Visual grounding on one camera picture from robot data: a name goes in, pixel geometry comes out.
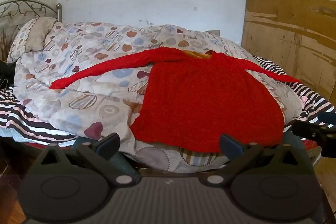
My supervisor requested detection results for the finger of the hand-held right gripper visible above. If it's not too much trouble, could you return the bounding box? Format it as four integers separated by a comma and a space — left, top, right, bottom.
291, 121, 336, 157
318, 112, 336, 127

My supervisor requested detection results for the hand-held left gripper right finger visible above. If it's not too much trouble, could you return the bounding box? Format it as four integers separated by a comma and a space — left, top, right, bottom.
205, 133, 307, 186

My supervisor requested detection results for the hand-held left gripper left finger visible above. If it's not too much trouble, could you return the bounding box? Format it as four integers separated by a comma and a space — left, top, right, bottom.
33, 132, 134, 186

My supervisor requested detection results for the red knit sweater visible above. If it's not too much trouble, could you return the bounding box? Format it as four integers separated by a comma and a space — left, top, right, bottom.
49, 47, 302, 153

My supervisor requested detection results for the person's dark green clothing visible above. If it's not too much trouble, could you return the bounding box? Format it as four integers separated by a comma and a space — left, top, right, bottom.
71, 131, 322, 178

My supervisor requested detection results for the striped bedsheet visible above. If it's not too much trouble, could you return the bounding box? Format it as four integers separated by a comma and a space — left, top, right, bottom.
0, 55, 336, 147

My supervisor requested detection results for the circle print duvet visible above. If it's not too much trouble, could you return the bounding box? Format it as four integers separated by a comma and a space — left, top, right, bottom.
14, 21, 306, 174

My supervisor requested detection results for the orange cloth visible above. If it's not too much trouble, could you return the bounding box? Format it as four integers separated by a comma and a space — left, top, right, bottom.
188, 50, 212, 59

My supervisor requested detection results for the brown cushion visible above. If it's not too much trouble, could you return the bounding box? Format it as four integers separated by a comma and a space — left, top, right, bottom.
203, 29, 222, 37

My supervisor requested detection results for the black bag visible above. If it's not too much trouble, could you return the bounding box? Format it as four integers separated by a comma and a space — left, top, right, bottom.
0, 59, 16, 89

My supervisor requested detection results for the grey patterned pillow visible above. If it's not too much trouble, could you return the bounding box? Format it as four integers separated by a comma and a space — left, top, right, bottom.
7, 17, 58, 63

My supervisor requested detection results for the metal bed headboard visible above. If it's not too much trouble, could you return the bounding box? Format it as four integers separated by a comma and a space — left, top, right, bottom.
0, 0, 63, 62

